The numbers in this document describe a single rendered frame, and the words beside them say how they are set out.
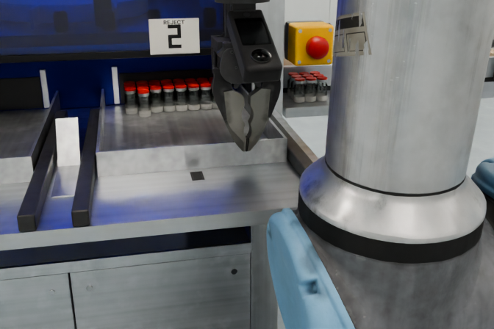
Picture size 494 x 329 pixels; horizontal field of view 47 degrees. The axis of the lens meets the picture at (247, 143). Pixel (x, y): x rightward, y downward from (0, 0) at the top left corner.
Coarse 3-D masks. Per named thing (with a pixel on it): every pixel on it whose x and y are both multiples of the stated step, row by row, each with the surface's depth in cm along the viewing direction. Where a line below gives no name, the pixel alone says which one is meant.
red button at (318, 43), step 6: (318, 36) 100; (312, 42) 99; (318, 42) 99; (324, 42) 99; (306, 48) 100; (312, 48) 99; (318, 48) 99; (324, 48) 99; (312, 54) 100; (318, 54) 100; (324, 54) 100
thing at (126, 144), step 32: (128, 128) 94; (160, 128) 94; (192, 128) 94; (224, 128) 94; (96, 160) 74; (128, 160) 75; (160, 160) 76; (192, 160) 77; (224, 160) 78; (256, 160) 79
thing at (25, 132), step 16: (0, 112) 102; (16, 112) 102; (32, 112) 102; (48, 112) 91; (0, 128) 94; (16, 128) 94; (32, 128) 94; (48, 128) 88; (0, 144) 86; (16, 144) 86; (32, 144) 86; (0, 160) 72; (16, 160) 72; (32, 160) 74; (0, 176) 73; (16, 176) 73
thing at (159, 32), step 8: (152, 24) 95; (160, 24) 96; (168, 24) 96; (184, 24) 96; (192, 24) 97; (152, 32) 96; (160, 32) 96; (168, 32) 96; (176, 32) 97; (184, 32) 97; (192, 32) 97; (152, 40) 96; (160, 40) 97; (176, 40) 97; (184, 40) 97; (192, 40) 98; (152, 48) 97; (160, 48) 97; (168, 48) 97; (176, 48) 98; (184, 48) 98; (192, 48) 98
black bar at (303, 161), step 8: (272, 120) 92; (280, 128) 88; (288, 136) 85; (288, 144) 81; (296, 144) 81; (288, 152) 80; (296, 152) 78; (304, 152) 78; (288, 160) 80; (296, 160) 76; (304, 160) 75; (296, 168) 76; (304, 168) 73
